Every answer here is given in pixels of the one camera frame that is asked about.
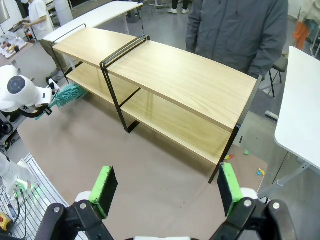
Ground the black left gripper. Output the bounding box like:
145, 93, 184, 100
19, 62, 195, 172
37, 104, 53, 116

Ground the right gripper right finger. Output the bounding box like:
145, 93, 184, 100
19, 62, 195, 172
212, 162, 297, 240

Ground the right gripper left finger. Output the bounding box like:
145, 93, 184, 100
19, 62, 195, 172
37, 165, 119, 240

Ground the teal chenille duster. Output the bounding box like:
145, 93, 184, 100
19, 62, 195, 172
34, 83, 89, 121

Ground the person's right forearm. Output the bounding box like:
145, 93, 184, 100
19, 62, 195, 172
186, 14, 201, 55

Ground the person's left forearm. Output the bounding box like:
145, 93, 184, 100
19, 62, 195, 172
247, 37, 288, 79

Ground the aluminium mounting platform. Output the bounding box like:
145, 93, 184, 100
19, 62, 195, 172
9, 152, 73, 240

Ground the wooden table with items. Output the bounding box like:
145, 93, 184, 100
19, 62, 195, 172
0, 32, 35, 66

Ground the person in white shirt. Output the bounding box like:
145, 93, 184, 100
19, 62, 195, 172
21, 0, 66, 83

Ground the white table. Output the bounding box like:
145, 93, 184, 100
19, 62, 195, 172
43, 2, 143, 44
257, 46, 320, 196

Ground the red emergency stop button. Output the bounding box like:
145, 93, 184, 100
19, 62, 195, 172
0, 212, 11, 231

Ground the black stool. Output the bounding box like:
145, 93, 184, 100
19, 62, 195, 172
269, 53, 288, 98

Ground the person in dark grey jacket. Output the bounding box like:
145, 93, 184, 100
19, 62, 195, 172
186, 0, 290, 80

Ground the person with white shoes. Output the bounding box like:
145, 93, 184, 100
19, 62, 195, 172
167, 0, 191, 15

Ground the person in orange trousers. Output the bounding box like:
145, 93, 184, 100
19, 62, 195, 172
293, 0, 320, 51

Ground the black braided cable sleeve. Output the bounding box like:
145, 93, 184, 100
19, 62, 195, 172
13, 107, 48, 119

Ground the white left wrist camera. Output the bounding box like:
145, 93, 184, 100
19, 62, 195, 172
46, 78, 61, 95

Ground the wooden shelf unit black frame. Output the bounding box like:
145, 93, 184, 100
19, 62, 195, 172
101, 34, 263, 185
51, 23, 151, 135

